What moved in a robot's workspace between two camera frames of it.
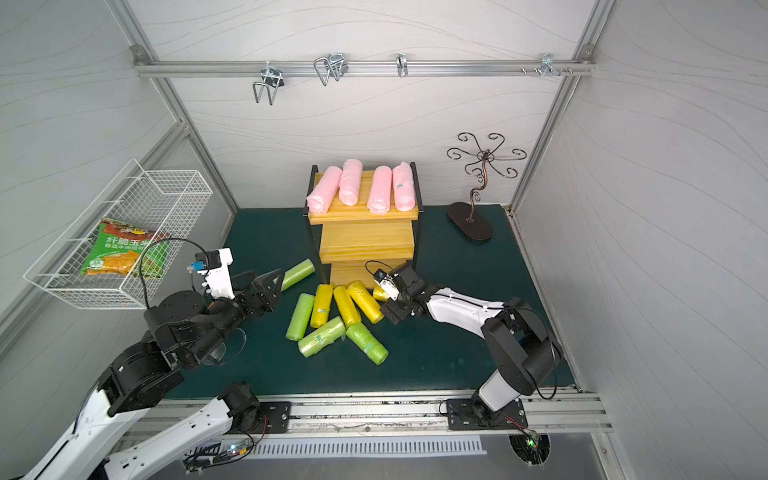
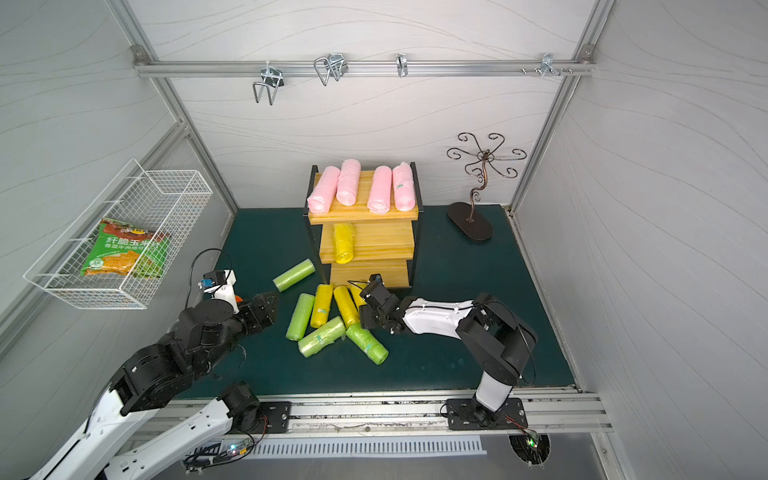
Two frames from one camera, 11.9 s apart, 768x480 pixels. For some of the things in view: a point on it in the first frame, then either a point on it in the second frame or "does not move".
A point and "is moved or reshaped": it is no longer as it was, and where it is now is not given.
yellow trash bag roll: (366, 301) does not move
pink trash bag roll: (380, 193) does not move
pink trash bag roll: (403, 187) does not move
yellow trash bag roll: (347, 308) does not move
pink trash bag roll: (320, 197) does not move
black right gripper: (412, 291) → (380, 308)
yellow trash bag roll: (321, 305) does not move
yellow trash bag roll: (379, 293) is moved or reshaped
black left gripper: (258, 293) → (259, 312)
